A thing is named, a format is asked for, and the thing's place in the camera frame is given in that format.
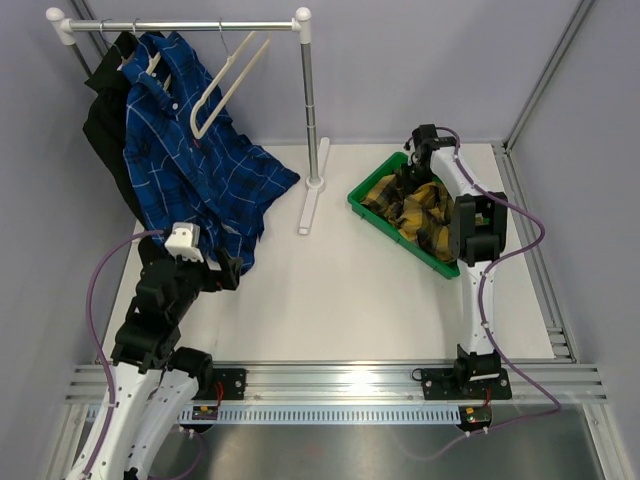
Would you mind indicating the black garment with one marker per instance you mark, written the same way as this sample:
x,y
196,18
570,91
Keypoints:
x,y
104,127

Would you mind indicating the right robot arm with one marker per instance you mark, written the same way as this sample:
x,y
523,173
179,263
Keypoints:
x,y
476,239

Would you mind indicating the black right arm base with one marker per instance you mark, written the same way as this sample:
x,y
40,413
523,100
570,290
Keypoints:
x,y
477,396

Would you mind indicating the blue plaid shirt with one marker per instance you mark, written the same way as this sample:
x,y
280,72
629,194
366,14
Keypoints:
x,y
223,182

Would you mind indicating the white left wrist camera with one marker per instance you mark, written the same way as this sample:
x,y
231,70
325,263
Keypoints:
x,y
182,242

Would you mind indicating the hanger under black garment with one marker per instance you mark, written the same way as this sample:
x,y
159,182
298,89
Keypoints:
x,y
125,45

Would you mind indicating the green plastic tray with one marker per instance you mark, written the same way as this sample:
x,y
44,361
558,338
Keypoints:
x,y
354,198

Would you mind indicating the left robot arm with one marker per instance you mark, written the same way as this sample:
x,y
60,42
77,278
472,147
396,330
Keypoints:
x,y
150,377

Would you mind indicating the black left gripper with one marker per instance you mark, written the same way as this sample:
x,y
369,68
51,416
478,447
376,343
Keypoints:
x,y
226,278

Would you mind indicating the white metal clothes rack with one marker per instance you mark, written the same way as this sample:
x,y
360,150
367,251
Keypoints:
x,y
318,148

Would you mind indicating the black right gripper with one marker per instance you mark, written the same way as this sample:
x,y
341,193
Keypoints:
x,y
406,186

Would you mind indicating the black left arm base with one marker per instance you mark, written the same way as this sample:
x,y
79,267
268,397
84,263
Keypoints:
x,y
205,410

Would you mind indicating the white hanger under blue shirt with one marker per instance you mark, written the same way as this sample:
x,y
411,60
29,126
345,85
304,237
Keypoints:
x,y
153,62

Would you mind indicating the white slotted cable duct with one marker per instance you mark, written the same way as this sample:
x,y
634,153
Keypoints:
x,y
336,415

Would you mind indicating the yellow plaid flannel shirt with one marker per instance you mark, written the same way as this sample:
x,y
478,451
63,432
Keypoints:
x,y
420,214

